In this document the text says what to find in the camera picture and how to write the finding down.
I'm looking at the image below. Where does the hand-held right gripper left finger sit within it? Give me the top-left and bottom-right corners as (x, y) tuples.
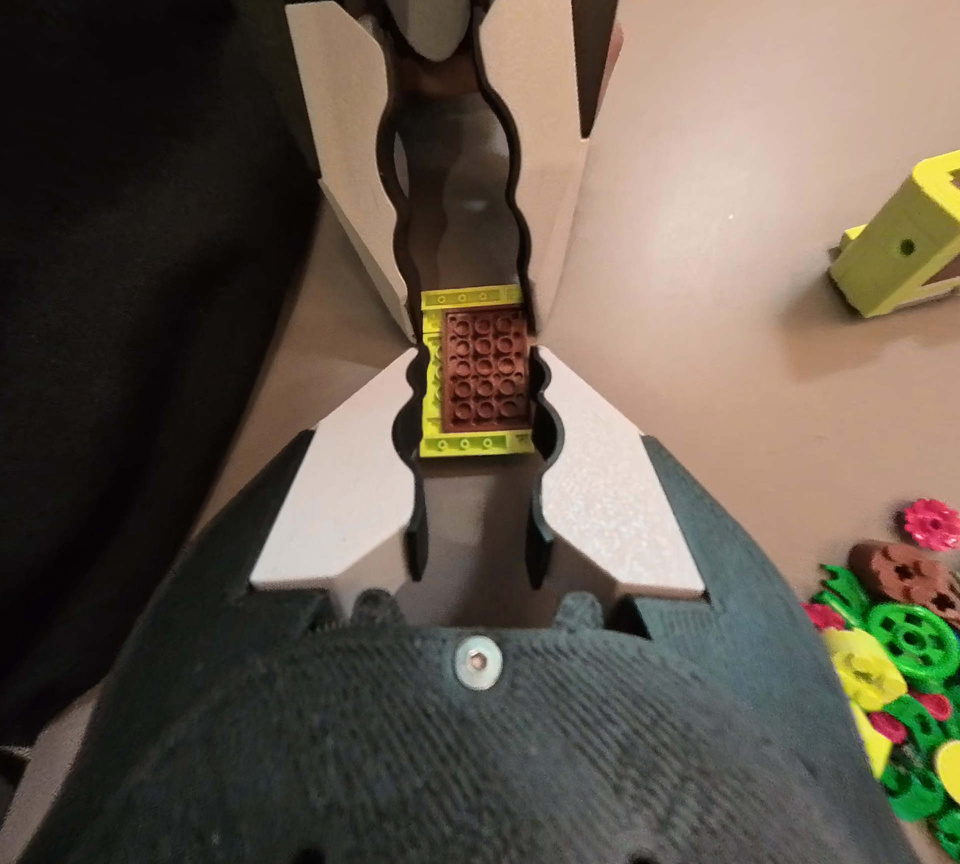
(249, 347), (429, 614)

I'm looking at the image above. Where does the lime toy brick pot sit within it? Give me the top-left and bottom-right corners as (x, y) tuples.
(828, 150), (960, 319)

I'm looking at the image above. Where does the pile of small toy pieces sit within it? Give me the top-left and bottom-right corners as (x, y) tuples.
(801, 497), (960, 852)

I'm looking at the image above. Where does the lime and brown toy panel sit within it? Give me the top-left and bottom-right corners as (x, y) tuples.
(418, 283), (537, 460)

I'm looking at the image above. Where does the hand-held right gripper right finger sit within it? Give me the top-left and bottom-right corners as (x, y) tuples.
(527, 347), (710, 599)

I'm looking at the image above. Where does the person's black jacket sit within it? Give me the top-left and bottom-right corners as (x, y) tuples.
(0, 0), (320, 756)

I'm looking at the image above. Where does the person's left hand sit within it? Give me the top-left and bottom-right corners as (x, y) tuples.
(396, 45), (483, 104)

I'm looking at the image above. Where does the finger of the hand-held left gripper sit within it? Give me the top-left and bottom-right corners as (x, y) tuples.
(285, 0), (423, 345)
(472, 0), (595, 338)

